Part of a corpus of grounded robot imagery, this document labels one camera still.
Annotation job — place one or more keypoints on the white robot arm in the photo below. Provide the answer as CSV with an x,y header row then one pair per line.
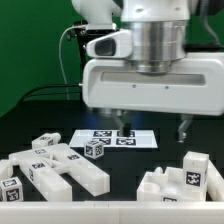
x,y
140,62

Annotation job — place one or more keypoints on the white chair seat part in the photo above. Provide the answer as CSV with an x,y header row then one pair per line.
x,y
163,185

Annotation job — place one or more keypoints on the black camera stand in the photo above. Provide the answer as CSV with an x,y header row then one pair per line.
x,y
82,37

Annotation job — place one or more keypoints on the white marker sheet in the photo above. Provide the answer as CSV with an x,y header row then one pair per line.
x,y
111,138

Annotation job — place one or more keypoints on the white front rail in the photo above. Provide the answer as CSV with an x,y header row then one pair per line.
x,y
112,213

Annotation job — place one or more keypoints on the white chair back frame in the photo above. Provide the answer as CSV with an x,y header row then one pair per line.
x,y
44,167

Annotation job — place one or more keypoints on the white right corner bracket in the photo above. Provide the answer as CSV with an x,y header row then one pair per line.
x,y
215,183

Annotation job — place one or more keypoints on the white tagged cube left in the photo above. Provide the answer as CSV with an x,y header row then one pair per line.
x,y
11,189

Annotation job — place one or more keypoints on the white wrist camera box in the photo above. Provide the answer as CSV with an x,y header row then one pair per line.
x,y
116,45

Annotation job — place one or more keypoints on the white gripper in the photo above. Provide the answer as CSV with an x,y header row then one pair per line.
x,y
195,85

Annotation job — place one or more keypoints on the black camera on stand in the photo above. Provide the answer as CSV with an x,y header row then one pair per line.
x,y
101,28

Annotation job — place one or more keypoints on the white tagged cube nut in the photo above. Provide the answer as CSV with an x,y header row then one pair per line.
x,y
94,149

